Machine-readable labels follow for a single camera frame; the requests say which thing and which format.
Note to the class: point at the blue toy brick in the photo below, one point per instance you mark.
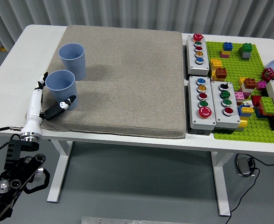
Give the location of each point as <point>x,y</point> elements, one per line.
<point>227,46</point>
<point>240,113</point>

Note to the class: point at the pink toy brick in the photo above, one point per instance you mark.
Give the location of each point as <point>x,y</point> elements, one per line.
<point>224,56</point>
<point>239,95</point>

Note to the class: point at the grey four-button control box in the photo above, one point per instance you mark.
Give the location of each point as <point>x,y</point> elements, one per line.
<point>223,121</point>

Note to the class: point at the brown toy brick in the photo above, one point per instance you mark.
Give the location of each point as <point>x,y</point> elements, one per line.
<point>220,73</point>
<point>249,83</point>

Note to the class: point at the grey-brown mat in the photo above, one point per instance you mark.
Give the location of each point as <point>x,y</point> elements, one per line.
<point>127,81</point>

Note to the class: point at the red toy brick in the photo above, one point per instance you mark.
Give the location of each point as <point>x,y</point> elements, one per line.
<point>255,100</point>

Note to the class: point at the yellow round toy brick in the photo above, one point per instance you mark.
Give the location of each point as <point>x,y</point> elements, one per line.
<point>242,122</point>

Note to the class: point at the green brick baseplate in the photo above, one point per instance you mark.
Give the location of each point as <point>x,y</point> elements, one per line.
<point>234,68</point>

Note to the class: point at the magenta toy brick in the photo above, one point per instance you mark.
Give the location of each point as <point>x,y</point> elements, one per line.
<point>261,85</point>

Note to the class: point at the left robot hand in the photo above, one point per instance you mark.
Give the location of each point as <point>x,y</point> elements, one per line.
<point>35,109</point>

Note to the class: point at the blue ribbed cup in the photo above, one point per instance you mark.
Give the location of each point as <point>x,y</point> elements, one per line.
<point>62,91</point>
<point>75,66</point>

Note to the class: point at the dark green toy brick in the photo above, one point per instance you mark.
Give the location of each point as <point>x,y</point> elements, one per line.
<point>247,47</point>

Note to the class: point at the lime green toy brick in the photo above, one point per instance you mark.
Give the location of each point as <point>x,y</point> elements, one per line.
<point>268,105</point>

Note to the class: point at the white table leg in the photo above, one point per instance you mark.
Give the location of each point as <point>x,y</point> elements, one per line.
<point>222,186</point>
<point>57,186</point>

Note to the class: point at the red round toy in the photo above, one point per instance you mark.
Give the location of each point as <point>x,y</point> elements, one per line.
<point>267,74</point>

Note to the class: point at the grey toy brick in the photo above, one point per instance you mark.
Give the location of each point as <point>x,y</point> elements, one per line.
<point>245,55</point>

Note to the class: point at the white toy brick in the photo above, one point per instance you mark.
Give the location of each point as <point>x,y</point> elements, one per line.
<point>247,90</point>

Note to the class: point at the grey power adapter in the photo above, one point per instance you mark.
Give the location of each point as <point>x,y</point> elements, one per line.
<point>243,166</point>

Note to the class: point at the grey pleated curtain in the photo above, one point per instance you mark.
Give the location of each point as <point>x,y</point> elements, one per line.
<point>127,11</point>

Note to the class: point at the grey five-button control box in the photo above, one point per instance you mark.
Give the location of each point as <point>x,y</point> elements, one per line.
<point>198,67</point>
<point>195,121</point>

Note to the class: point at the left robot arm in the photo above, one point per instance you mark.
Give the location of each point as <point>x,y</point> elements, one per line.
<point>15,172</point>

